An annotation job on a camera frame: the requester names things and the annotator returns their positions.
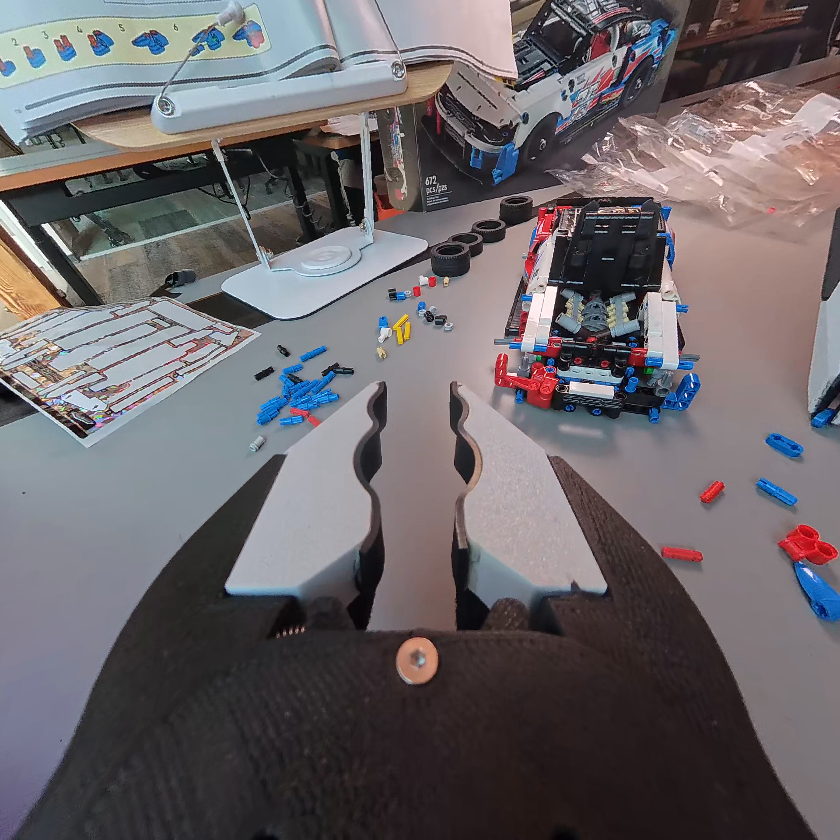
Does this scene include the blue curved panel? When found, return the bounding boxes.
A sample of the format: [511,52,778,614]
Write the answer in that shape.
[793,560,840,622]

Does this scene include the toy brick race car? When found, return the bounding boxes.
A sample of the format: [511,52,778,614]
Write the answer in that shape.
[493,199,702,424]

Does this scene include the toy car box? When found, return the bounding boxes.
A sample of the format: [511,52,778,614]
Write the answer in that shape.
[377,0,690,212]

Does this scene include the instruction booklet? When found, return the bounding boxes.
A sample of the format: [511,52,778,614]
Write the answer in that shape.
[0,0,519,142]

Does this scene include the scatter of small mixed pieces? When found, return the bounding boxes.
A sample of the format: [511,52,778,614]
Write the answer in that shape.
[376,274,455,360]

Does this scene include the white and black car panel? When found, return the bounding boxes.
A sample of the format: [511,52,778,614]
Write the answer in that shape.
[807,210,840,429]

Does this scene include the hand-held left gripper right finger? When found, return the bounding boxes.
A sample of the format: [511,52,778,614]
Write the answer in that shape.
[449,382,609,630]

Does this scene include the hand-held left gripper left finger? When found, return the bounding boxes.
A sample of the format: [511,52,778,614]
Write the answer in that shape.
[225,381,389,631]

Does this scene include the pile of blue pins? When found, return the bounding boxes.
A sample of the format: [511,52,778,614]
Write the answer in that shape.
[256,346,340,427]

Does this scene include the grey desk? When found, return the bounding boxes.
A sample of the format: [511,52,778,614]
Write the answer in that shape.
[0,56,840,840]

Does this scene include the black framed background table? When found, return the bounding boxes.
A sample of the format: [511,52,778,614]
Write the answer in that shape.
[0,121,378,309]

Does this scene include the used sticker sheet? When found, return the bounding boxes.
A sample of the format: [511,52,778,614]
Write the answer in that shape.
[0,297,258,448]

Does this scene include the clear plastic bags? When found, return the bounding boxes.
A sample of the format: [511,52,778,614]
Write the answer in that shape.
[548,82,840,227]

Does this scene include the white book stand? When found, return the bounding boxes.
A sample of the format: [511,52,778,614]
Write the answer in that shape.
[79,0,454,320]

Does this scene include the red connector block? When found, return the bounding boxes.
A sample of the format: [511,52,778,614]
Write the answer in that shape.
[778,525,839,565]

